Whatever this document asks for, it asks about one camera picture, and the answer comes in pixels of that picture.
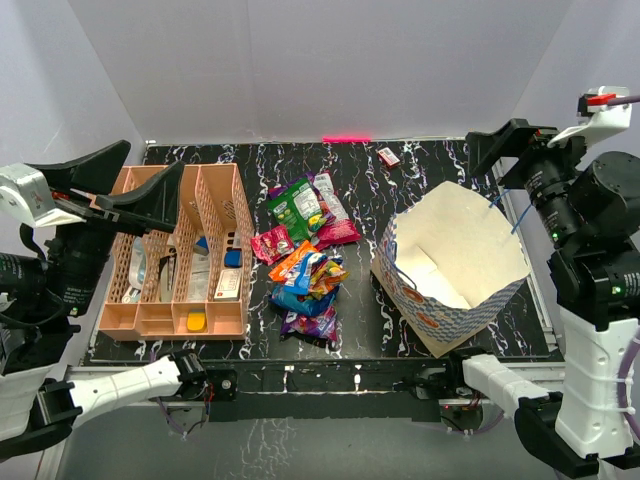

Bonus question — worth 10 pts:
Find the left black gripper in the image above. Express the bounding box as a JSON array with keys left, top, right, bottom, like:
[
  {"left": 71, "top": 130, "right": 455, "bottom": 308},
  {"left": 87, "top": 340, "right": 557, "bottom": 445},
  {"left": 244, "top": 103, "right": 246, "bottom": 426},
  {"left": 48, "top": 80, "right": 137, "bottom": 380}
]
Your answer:
[{"left": 34, "top": 139, "right": 188, "bottom": 311}]

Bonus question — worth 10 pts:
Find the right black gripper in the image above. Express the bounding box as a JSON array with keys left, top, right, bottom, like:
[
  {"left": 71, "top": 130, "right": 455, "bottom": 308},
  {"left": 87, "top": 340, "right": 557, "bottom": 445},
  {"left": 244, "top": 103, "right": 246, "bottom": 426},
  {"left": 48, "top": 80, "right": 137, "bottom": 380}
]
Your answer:
[{"left": 467, "top": 120, "right": 606, "bottom": 252}]

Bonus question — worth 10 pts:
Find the blue checkered paper bag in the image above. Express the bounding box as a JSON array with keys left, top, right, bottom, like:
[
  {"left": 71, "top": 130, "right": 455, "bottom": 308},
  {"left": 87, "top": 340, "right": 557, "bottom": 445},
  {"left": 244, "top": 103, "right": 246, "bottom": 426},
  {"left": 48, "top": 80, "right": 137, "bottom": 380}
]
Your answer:
[{"left": 371, "top": 181, "right": 530, "bottom": 358}]

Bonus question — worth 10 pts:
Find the red snack packet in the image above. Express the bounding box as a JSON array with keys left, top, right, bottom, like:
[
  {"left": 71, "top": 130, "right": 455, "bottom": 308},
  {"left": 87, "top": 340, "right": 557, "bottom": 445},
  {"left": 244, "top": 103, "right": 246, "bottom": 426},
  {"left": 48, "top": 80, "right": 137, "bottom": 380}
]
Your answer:
[{"left": 250, "top": 225, "right": 295, "bottom": 265}]

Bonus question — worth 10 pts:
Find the pink chips bag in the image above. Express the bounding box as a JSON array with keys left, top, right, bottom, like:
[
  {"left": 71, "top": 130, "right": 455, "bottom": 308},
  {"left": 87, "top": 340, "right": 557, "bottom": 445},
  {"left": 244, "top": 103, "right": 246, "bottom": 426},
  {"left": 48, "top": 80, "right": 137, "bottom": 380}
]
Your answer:
[{"left": 313, "top": 172, "right": 361, "bottom": 250}]

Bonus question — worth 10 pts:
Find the green snack packet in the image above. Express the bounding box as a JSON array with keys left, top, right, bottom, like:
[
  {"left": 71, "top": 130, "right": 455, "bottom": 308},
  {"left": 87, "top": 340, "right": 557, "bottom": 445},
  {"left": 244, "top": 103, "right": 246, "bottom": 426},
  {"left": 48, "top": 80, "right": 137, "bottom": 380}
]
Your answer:
[{"left": 268, "top": 178, "right": 334, "bottom": 244}]

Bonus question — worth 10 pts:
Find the orange snack packet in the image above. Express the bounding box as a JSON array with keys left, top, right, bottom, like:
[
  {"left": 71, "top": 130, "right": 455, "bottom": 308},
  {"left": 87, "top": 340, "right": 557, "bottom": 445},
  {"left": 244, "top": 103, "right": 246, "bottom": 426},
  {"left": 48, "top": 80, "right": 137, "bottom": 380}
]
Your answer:
[{"left": 269, "top": 241, "right": 349, "bottom": 300}]

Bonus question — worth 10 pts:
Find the blue gummy snack bag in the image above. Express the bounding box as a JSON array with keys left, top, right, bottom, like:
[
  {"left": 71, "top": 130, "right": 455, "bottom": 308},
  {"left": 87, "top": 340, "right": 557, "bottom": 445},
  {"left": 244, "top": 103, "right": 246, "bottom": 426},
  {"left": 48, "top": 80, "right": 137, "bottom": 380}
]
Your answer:
[{"left": 270, "top": 286, "right": 339, "bottom": 317}]

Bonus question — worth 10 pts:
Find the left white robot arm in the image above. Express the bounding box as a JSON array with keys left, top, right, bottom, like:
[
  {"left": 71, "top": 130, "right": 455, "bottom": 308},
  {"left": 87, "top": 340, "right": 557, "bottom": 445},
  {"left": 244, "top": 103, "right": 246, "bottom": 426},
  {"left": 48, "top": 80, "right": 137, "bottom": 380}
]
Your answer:
[{"left": 1, "top": 164, "right": 208, "bottom": 459}]

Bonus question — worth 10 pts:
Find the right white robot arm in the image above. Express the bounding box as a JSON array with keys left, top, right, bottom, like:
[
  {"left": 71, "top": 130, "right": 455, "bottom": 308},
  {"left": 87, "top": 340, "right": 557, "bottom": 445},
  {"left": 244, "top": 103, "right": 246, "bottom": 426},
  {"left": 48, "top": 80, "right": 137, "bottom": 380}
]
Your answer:
[{"left": 66, "top": 107, "right": 639, "bottom": 478}]

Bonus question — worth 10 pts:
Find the red white small box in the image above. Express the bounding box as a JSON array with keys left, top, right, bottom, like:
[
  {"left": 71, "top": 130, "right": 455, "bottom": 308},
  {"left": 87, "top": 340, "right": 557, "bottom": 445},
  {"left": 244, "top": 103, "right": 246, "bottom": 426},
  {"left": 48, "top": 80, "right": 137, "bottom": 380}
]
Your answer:
[{"left": 377, "top": 147, "right": 400, "bottom": 168}]

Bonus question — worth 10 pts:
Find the orange plastic desk organizer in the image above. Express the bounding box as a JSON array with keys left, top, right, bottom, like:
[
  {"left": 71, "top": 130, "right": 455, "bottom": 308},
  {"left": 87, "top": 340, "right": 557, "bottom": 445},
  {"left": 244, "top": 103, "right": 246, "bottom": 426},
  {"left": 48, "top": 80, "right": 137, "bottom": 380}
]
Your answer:
[{"left": 98, "top": 163, "right": 254, "bottom": 341}]

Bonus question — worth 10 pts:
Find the blue small block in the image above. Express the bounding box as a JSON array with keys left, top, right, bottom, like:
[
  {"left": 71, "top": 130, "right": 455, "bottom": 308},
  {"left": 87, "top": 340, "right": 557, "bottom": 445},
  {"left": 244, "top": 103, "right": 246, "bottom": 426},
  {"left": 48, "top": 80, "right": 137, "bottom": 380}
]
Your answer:
[{"left": 223, "top": 249, "right": 243, "bottom": 268}]

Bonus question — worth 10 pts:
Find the red white box in organizer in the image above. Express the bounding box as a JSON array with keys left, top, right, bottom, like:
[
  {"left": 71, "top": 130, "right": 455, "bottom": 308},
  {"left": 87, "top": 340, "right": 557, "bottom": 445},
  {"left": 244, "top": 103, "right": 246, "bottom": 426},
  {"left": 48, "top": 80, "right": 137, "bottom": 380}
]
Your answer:
[{"left": 213, "top": 268, "right": 242, "bottom": 301}]

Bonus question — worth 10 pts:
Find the yellow sponge block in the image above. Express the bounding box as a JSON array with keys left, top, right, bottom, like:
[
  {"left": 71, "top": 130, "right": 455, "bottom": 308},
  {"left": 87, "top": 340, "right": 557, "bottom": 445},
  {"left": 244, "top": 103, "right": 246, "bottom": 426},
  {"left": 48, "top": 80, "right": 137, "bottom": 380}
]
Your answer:
[{"left": 186, "top": 310, "right": 208, "bottom": 333}]

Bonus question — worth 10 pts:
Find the pink tape strip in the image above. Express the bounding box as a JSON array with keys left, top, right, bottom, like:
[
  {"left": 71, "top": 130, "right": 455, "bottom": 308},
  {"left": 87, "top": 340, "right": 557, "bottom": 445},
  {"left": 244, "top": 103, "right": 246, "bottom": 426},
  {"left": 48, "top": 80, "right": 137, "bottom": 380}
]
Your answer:
[{"left": 322, "top": 135, "right": 371, "bottom": 144}]

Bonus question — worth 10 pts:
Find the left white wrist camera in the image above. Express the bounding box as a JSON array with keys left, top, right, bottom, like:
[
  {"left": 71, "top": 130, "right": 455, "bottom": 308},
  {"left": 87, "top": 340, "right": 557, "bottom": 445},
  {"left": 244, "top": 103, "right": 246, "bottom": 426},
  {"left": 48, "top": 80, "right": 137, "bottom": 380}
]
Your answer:
[{"left": 1, "top": 163, "right": 83, "bottom": 228}]

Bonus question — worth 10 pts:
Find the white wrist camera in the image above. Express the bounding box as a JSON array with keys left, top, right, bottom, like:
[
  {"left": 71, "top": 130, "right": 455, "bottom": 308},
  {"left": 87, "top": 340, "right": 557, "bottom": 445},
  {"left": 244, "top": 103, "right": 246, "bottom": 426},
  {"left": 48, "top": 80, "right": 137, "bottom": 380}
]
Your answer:
[
  {"left": 1, "top": 163, "right": 83, "bottom": 228},
  {"left": 547, "top": 86, "right": 632, "bottom": 149}
]

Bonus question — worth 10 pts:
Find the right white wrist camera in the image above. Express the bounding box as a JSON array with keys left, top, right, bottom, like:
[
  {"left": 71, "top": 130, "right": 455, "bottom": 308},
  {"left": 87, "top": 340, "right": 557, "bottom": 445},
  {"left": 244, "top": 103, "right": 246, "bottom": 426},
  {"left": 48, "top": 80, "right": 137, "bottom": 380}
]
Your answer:
[{"left": 547, "top": 86, "right": 632, "bottom": 149}]

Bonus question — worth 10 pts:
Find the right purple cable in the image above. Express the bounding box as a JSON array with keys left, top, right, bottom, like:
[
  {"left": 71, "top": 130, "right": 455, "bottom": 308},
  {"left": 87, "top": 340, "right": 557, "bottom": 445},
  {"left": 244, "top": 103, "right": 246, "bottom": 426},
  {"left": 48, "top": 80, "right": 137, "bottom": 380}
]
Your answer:
[{"left": 607, "top": 93, "right": 640, "bottom": 446}]

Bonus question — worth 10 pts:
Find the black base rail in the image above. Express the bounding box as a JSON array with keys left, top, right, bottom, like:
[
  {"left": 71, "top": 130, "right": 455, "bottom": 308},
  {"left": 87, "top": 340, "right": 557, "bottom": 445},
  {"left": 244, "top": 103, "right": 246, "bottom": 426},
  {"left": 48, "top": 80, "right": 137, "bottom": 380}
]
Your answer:
[{"left": 203, "top": 358, "right": 486, "bottom": 422}]

